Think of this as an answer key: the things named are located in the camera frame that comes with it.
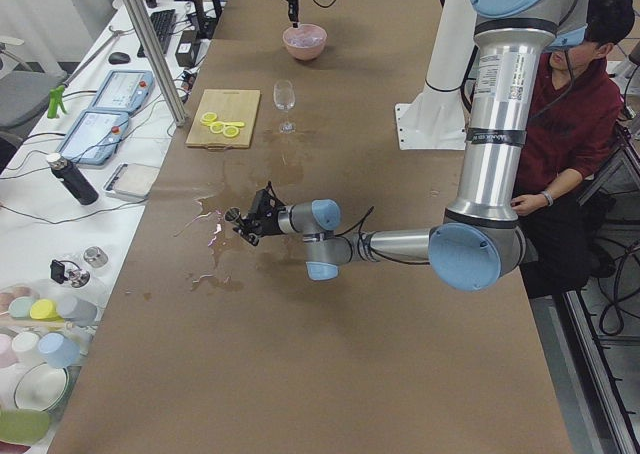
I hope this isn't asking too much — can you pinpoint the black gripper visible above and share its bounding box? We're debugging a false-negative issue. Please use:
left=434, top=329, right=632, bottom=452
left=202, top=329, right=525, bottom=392
left=286, top=0, right=299, bottom=25
left=242, top=209, right=280, bottom=242

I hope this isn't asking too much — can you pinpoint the steel cocktail jigger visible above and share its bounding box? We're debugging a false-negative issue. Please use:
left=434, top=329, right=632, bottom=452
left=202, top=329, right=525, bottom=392
left=224, top=207, right=246, bottom=227

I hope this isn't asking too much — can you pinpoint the pink bowl of ice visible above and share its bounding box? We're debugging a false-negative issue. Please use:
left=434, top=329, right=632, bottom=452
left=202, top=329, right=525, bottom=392
left=282, top=23, right=327, bottom=61

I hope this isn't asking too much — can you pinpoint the clear wine glass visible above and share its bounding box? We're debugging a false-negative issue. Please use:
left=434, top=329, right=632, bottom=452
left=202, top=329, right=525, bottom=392
left=273, top=80, right=296, bottom=134

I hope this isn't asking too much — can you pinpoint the yellow lemon slice near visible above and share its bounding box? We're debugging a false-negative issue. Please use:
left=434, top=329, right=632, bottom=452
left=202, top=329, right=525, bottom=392
left=222, top=126, right=240, bottom=138

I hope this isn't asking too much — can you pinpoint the yellow lemon slice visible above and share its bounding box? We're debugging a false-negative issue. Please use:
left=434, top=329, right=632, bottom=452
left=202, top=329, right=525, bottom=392
left=200, top=112, right=218, bottom=126
left=209, top=121, right=225, bottom=134
left=222, top=126, right=240, bottom=138

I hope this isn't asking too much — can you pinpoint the yellow lemon slice middle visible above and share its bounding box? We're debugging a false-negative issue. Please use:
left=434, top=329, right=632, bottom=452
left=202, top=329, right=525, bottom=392
left=209, top=121, right=225, bottom=134

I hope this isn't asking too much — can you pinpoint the black power adapter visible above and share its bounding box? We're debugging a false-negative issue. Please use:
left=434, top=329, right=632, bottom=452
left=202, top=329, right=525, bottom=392
left=175, top=30, right=200, bottom=68

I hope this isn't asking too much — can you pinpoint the bamboo cutting board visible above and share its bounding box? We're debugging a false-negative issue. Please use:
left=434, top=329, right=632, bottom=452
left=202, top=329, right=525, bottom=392
left=185, top=89, right=261, bottom=150

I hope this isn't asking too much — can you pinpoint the yellow lemon slice far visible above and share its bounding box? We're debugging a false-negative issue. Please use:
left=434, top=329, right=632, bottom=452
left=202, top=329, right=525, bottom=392
left=200, top=112, right=218, bottom=126

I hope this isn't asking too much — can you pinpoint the white kitchen scale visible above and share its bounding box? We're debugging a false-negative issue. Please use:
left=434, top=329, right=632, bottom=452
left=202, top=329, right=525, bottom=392
left=103, top=163, right=160, bottom=201

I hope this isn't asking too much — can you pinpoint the black keyboard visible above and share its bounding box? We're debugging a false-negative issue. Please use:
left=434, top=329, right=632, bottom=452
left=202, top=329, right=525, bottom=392
left=150, top=9, right=177, bottom=55

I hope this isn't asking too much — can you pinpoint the small steel cup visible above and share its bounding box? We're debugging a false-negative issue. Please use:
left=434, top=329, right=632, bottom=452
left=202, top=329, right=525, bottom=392
left=83, top=246, right=109, bottom=269

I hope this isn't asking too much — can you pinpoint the black computer mouse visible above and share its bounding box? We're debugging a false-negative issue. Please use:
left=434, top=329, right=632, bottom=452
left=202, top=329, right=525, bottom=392
left=108, top=52, right=131, bottom=65

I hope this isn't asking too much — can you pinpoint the lower blue teach pendant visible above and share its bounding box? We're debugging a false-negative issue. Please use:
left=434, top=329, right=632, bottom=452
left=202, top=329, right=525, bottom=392
left=57, top=109, right=130, bottom=167

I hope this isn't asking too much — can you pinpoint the blue teach pendant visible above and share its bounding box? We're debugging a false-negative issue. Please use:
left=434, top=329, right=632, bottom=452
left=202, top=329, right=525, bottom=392
left=57, top=109, right=130, bottom=167
left=90, top=69, right=154, bottom=114

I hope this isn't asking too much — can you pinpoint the upper blue teach pendant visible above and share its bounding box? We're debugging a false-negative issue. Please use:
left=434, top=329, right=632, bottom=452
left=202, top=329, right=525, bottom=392
left=90, top=69, right=154, bottom=114

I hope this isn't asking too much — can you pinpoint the black water bottle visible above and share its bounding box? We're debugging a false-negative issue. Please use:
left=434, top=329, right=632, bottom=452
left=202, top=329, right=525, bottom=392
left=45, top=152, right=99, bottom=205

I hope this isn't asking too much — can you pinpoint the grey cup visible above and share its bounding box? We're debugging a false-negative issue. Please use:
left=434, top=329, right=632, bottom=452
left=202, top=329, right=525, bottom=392
left=56, top=295, right=98, bottom=327

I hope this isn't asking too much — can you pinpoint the yellow cup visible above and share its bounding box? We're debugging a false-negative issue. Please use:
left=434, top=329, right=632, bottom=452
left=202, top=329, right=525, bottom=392
left=29, top=299, right=61, bottom=321

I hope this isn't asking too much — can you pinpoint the light blue cup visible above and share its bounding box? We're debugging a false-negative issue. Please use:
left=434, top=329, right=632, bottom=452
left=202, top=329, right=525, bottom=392
left=37, top=332, right=80, bottom=368

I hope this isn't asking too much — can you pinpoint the green toy figure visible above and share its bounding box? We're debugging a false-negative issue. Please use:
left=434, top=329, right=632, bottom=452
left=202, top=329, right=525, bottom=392
left=47, top=84, right=67, bottom=119

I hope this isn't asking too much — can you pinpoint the mint green cup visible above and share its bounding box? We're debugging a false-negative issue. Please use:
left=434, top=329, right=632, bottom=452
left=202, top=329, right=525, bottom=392
left=8, top=296, right=36, bottom=320

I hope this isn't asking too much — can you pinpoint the white cup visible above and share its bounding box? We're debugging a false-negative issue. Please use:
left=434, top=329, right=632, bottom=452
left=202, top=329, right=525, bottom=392
left=11, top=331, right=44, bottom=367

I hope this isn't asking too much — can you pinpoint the white bowl green rim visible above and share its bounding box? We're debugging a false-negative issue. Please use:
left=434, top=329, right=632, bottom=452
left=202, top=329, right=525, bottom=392
left=13, top=363, right=70, bottom=411

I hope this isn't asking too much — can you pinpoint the person in red hoodie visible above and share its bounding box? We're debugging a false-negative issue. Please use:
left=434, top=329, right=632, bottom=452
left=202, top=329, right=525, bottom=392
left=509, top=0, right=626, bottom=300

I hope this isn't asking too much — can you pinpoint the green plate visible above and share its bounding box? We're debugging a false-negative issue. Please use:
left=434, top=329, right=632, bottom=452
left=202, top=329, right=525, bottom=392
left=1, top=409, right=51, bottom=446

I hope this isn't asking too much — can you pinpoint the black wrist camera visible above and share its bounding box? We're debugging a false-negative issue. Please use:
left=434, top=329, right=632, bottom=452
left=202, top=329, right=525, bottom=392
left=249, top=185, right=283, bottom=218

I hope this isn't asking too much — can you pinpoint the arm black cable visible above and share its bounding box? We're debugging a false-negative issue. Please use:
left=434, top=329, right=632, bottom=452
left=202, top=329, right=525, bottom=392
left=299, top=205, right=431, bottom=265

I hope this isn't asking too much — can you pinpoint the aluminium frame post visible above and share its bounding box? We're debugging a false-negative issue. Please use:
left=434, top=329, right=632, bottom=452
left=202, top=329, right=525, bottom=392
left=122, top=0, right=187, bottom=127

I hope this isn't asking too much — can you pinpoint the white camera post base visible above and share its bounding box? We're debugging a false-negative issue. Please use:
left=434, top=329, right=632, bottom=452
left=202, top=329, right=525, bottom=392
left=395, top=0, right=476, bottom=150

